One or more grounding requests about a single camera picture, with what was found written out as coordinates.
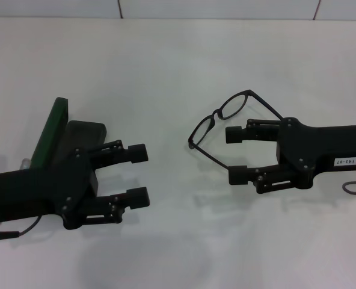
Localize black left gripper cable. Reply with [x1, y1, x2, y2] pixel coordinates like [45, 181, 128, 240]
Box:
[0, 216, 43, 242]

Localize black glasses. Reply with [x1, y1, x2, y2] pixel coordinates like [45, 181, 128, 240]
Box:
[188, 89, 284, 172]

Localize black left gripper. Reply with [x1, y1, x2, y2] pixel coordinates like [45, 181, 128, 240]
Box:
[0, 147, 100, 232]

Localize green glasses case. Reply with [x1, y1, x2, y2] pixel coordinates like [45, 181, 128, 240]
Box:
[30, 96, 107, 173]

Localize grey right gripper cable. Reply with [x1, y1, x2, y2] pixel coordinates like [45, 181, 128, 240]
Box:
[342, 178, 356, 196]

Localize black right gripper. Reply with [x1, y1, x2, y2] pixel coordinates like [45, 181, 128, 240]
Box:
[225, 116, 356, 194]

